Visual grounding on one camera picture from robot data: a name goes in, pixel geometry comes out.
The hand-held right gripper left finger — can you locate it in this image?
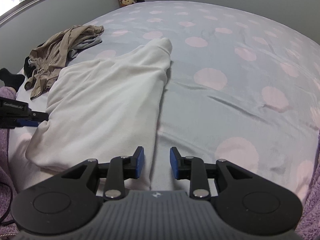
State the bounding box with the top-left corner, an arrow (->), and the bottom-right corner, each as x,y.
61,146 -> 145,200

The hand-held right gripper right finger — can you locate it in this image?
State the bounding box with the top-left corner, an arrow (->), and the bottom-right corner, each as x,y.
169,146 -> 252,200

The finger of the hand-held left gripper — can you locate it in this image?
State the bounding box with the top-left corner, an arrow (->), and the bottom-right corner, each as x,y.
15,110 -> 50,128

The white sweatshirt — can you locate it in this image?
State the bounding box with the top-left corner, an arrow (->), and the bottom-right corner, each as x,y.
26,37 -> 173,190

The person's black sock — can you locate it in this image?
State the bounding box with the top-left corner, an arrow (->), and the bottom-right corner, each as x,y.
0,68 -> 25,90

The black garment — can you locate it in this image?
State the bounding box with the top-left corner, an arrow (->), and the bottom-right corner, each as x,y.
23,56 -> 38,78

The beige garment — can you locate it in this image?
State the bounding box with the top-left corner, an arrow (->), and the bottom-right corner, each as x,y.
24,25 -> 105,100

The grey garment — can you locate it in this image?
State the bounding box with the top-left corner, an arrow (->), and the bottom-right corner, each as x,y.
67,35 -> 103,60

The pink dotted bed sheet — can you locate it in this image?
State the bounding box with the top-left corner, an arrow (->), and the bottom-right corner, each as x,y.
7,1 -> 320,205

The black cable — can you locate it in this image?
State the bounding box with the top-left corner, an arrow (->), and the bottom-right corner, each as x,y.
0,181 -> 18,227

